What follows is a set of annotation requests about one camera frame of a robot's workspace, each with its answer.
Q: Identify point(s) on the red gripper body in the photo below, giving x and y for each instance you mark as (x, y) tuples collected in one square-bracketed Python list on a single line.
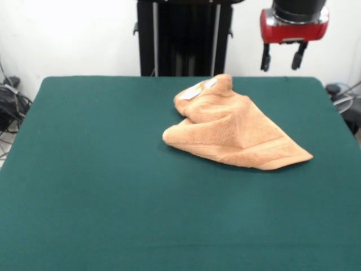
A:
[(293, 32)]

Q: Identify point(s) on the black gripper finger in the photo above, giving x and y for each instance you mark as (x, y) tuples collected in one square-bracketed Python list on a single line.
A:
[(266, 57), (299, 56)]

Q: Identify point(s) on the tan terry towel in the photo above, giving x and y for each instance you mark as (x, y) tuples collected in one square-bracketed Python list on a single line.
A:
[(231, 127)]

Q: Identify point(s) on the dark green table cloth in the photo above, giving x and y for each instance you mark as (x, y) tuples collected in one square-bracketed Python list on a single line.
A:
[(84, 169)]

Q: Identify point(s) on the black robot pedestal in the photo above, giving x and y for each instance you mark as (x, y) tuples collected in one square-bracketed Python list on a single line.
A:
[(183, 42)]

